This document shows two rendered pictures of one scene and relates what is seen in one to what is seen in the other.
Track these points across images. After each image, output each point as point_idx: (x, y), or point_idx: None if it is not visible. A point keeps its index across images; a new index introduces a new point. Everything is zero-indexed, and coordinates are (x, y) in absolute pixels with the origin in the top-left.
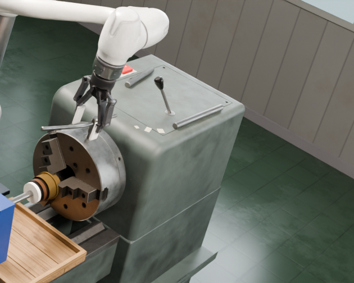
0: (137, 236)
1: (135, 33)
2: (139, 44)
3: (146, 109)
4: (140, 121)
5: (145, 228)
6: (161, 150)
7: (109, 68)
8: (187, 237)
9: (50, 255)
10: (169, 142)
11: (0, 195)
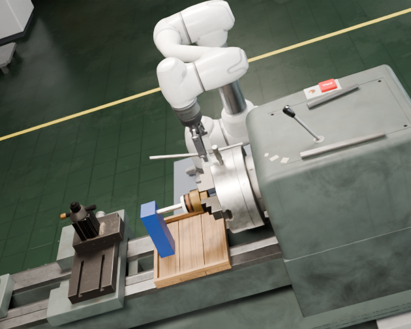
0: (291, 256)
1: (171, 82)
2: (188, 89)
3: (299, 134)
4: (277, 148)
5: (300, 250)
6: (267, 181)
7: (175, 111)
8: (406, 266)
9: (205, 258)
10: (280, 173)
11: (152, 204)
